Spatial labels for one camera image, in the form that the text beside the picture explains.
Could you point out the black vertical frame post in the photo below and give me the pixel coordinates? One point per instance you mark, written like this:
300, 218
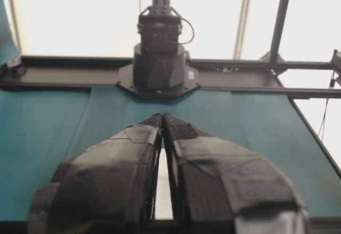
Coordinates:
273, 54

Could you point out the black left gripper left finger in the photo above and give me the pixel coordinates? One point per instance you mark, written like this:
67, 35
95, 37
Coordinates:
108, 188

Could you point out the black aluminium frame rail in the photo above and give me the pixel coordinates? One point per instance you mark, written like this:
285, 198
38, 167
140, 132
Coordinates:
84, 73

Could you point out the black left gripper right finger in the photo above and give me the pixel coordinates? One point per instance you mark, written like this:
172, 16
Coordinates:
218, 186

